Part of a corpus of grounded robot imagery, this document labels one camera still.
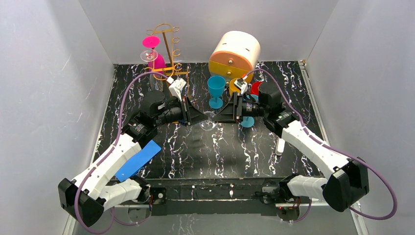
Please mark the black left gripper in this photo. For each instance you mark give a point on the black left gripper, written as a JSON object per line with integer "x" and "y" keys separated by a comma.
{"x": 186, "y": 110}

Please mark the round pastel drawer cabinet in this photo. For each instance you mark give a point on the round pastel drawer cabinet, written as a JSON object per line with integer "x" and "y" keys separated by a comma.
{"x": 235, "y": 55}

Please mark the teal wine glass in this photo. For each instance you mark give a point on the teal wine glass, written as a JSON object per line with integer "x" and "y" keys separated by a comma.
{"x": 248, "y": 122}
{"x": 216, "y": 87}

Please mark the blue flat card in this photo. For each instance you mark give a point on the blue flat card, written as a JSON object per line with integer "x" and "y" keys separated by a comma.
{"x": 136, "y": 162}

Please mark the red plastic wine glass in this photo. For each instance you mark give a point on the red plastic wine glass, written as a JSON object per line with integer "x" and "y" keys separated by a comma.
{"x": 255, "y": 88}

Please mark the clear wine glass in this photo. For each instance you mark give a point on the clear wine glass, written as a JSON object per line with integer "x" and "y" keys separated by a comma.
{"x": 208, "y": 125}
{"x": 155, "y": 82}

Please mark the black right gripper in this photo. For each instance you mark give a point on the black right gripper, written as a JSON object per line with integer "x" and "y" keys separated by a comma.
{"x": 238, "y": 109}

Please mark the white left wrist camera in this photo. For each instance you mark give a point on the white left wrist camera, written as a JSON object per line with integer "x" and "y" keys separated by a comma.
{"x": 176, "y": 86}

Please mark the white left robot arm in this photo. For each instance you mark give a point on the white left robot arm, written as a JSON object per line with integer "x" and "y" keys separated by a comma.
{"x": 87, "y": 195}

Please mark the gold wire glass rack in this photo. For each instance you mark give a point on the gold wire glass rack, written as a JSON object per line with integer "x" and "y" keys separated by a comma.
{"x": 168, "y": 65}

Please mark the magenta plastic wine glass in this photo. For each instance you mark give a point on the magenta plastic wine glass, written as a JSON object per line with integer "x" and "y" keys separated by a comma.
{"x": 153, "y": 59}

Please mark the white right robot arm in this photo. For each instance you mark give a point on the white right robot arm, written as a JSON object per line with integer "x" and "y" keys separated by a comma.
{"x": 344, "y": 181}

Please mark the white oblong remote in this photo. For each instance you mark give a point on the white oblong remote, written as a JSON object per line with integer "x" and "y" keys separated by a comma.
{"x": 280, "y": 145}

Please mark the yellow plastic wine glass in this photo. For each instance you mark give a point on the yellow plastic wine glass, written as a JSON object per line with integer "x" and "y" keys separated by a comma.
{"x": 233, "y": 89}

